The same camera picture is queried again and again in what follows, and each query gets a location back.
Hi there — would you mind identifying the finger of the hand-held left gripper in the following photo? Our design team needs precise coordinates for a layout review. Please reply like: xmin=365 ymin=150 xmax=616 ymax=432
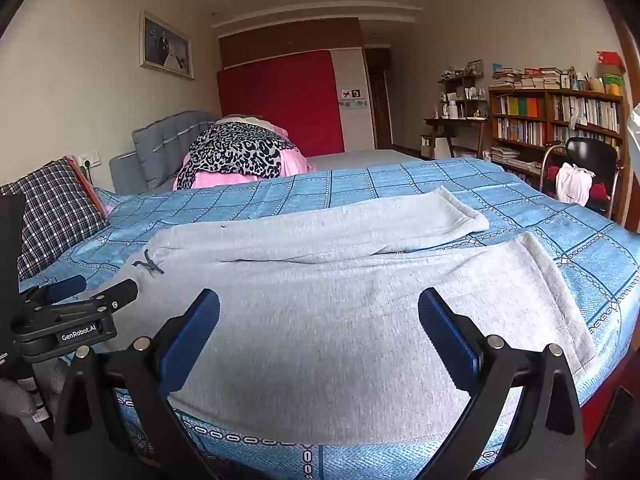
xmin=20 ymin=275 xmax=87 ymax=307
xmin=10 ymin=278 xmax=139 ymax=362

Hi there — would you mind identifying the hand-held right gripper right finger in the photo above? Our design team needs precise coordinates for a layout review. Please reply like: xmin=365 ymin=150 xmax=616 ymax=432
xmin=417 ymin=287 xmax=586 ymax=480

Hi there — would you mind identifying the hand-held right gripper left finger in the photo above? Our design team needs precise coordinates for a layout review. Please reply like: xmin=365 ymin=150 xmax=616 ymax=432
xmin=50 ymin=287 xmax=236 ymax=480

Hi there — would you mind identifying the grey sweatshirt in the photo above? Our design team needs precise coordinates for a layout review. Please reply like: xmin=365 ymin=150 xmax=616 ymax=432
xmin=55 ymin=185 xmax=596 ymax=446

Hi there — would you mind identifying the person's left forearm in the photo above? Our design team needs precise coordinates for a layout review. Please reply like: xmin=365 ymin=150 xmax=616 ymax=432
xmin=0 ymin=377 xmax=56 ymax=480

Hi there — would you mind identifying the dark plaid pillow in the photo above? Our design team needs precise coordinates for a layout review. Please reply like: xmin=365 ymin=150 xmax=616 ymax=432
xmin=0 ymin=156 xmax=111 ymax=281

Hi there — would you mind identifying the blue checked bedsheet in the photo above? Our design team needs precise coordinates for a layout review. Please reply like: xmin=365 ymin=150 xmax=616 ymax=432
xmin=20 ymin=157 xmax=640 ymax=480

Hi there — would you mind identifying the grey padded headboard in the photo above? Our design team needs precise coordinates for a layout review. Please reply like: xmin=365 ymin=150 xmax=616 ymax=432
xmin=110 ymin=110 xmax=223 ymax=196

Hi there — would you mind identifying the white storage box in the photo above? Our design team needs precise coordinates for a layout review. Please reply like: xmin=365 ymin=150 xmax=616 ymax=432
xmin=421 ymin=135 xmax=453 ymax=161

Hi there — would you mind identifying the leopard print cloth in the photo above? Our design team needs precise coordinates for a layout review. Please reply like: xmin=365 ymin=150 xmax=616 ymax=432
xmin=176 ymin=121 xmax=301 ymax=191

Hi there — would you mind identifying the white cloth bag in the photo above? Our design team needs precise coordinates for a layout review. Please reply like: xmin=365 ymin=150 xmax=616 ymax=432
xmin=555 ymin=162 xmax=596 ymax=206

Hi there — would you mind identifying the grey bed cover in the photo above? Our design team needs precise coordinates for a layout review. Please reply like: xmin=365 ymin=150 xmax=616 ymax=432
xmin=305 ymin=149 xmax=421 ymax=173

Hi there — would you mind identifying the pink quilt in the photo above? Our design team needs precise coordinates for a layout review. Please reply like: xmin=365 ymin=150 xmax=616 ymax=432
xmin=172 ymin=119 xmax=308 ymax=191

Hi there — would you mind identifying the red cloth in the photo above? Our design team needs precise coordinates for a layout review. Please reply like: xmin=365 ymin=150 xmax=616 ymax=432
xmin=545 ymin=165 xmax=608 ymax=202

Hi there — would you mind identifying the wooden desk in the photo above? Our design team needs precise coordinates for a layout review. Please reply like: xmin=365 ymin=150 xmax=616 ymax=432
xmin=424 ymin=117 xmax=491 ymax=161

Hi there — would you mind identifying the black chair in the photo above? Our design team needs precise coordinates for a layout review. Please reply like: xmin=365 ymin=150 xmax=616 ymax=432
xmin=539 ymin=137 xmax=623 ymax=221

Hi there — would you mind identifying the dark wooden door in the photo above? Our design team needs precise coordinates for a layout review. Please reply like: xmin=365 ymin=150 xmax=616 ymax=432
xmin=364 ymin=47 xmax=393 ymax=151

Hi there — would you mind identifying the wooden bookshelf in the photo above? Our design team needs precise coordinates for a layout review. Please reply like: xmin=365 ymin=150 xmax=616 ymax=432
xmin=487 ymin=87 xmax=626 ymax=181

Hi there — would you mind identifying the small wooden desk shelf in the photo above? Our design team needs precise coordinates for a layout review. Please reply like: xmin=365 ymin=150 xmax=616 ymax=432
xmin=439 ymin=74 xmax=488 ymax=120

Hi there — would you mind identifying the pile of books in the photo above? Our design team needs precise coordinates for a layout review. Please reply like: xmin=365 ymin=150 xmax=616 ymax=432
xmin=490 ymin=66 xmax=566 ymax=91

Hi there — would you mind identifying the brown overhead cabinet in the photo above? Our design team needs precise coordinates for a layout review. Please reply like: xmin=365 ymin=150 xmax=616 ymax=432
xmin=219 ymin=17 xmax=363 ymax=68

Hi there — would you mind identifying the red box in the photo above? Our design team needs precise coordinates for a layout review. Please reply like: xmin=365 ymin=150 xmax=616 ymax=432
xmin=596 ymin=51 xmax=627 ymax=76

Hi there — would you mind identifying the framed wall picture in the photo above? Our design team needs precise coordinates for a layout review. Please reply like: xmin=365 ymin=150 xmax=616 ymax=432
xmin=139 ymin=10 xmax=196 ymax=81

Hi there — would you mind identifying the wooden door frame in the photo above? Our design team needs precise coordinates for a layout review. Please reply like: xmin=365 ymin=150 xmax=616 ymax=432
xmin=612 ymin=10 xmax=640 ymax=233

